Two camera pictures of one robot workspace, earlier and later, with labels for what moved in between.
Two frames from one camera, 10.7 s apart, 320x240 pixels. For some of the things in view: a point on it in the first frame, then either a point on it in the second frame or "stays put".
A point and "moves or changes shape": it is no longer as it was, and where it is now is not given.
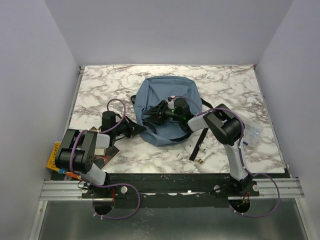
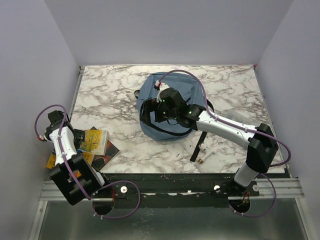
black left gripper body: [123, 128] -> [78, 137]
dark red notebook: [101, 160] stays put
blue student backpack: [153, 90] moves or changes shape
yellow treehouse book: [52, 162] stays put
